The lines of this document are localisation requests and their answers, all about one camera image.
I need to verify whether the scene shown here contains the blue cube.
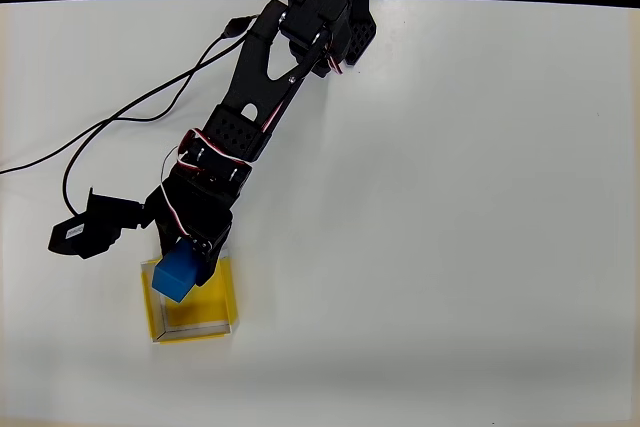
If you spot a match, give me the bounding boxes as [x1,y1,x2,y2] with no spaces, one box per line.
[151,239,202,306]

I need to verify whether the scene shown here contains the yellow open box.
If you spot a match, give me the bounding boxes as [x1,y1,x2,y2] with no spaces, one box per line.
[140,249,238,346]

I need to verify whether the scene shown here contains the black gripper-mounted camera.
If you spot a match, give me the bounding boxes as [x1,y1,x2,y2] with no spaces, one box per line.
[47,187,151,261]

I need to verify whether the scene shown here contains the black camera cable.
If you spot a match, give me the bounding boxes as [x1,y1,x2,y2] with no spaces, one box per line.
[61,34,251,218]

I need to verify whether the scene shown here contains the long black table cable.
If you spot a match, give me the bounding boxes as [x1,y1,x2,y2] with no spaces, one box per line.
[0,15,261,176]

